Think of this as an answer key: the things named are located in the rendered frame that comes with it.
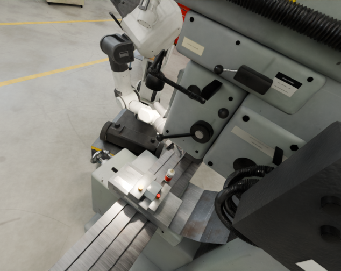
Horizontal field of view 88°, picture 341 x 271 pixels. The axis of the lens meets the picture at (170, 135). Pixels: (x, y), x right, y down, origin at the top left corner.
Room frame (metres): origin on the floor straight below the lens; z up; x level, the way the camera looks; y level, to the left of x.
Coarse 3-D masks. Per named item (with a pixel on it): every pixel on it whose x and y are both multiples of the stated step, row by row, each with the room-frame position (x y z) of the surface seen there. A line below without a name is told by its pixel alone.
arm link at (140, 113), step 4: (140, 108) 0.71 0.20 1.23; (144, 108) 0.70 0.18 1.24; (148, 108) 0.76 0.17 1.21; (140, 112) 0.69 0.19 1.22; (144, 112) 0.68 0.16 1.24; (148, 112) 0.67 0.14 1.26; (152, 112) 0.68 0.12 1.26; (140, 116) 0.69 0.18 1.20; (144, 116) 0.67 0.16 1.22; (148, 116) 0.66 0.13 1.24; (152, 116) 0.66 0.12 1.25; (144, 120) 0.66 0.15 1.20; (148, 120) 0.65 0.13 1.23; (152, 120) 0.66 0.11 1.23
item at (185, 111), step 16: (192, 64) 0.49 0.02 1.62; (192, 80) 0.48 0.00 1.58; (208, 80) 0.47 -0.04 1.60; (224, 80) 0.47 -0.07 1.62; (176, 96) 0.49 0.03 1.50; (224, 96) 0.45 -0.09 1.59; (240, 96) 0.45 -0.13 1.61; (176, 112) 0.48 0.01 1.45; (192, 112) 0.47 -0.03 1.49; (208, 112) 0.46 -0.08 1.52; (176, 128) 0.48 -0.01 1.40; (176, 144) 0.47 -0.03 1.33; (192, 144) 0.46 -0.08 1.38; (208, 144) 0.45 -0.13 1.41
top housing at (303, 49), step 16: (176, 0) 0.49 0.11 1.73; (192, 0) 0.47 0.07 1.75; (208, 0) 0.46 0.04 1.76; (224, 0) 0.45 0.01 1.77; (304, 0) 0.41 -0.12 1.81; (320, 0) 0.41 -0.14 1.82; (336, 0) 0.40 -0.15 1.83; (208, 16) 0.47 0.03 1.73; (224, 16) 0.45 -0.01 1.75; (240, 16) 0.44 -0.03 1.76; (256, 16) 0.43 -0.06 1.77; (336, 16) 0.40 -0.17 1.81; (240, 32) 0.45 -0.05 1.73; (256, 32) 0.43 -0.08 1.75; (272, 32) 0.42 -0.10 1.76; (288, 32) 0.41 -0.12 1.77; (272, 48) 0.43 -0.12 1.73; (288, 48) 0.41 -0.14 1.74; (304, 48) 0.40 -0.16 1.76; (320, 48) 0.39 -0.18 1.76; (304, 64) 0.41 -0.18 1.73; (320, 64) 0.39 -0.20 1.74; (336, 64) 0.38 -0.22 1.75; (336, 80) 0.39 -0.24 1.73
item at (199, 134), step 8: (200, 120) 0.45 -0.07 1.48; (192, 128) 0.43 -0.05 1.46; (200, 128) 0.43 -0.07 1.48; (208, 128) 0.43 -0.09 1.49; (160, 136) 0.46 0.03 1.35; (168, 136) 0.45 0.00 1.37; (176, 136) 0.44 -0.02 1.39; (184, 136) 0.43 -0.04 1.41; (192, 136) 0.43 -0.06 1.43; (200, 136) 0.42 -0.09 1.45; (208, 136) 0.42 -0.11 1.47
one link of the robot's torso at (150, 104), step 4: (140, 80) 1.24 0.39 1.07; (136, 84) 1.20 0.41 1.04; (136, 88) 1.17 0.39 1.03; (160, 92) 1.22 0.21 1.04; (156, 96) 1.18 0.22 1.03; (140, 100) 1.18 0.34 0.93; (144, 100) 1.20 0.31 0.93; (156, 100) 1.18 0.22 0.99; (148, 104) 1.22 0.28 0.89; (152, 104) 1.19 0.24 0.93; (152, 108) 1.19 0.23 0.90; (136, 116) 1.26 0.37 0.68; (140, 120) 1.28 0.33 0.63
